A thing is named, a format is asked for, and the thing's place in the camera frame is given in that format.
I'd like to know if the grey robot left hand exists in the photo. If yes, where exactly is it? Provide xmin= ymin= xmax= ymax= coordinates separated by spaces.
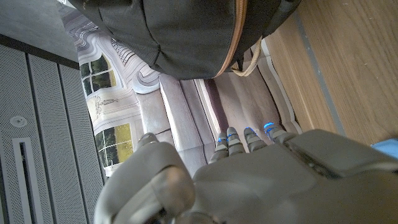
xmin=94 ymin=121 xmax=398 ymax=224

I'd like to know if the round white ceiling sensor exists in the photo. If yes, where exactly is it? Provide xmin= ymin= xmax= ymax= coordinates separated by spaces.
xmin=9 ymin=115 xmax=28 ymax=128

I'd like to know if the white ceiling slot vent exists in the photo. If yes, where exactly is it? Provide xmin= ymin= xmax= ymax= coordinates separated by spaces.
xmin=12 ymin=138 xmax=44 ymax=224

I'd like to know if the black backpack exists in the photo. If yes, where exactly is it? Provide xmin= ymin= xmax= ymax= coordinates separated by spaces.
xmin=67 ymin=0 xmax=302 ymax=81

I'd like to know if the printed sofa room backdrop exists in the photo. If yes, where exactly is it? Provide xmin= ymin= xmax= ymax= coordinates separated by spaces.
xmin=58 ymin=6 xmax=302 ymax=178

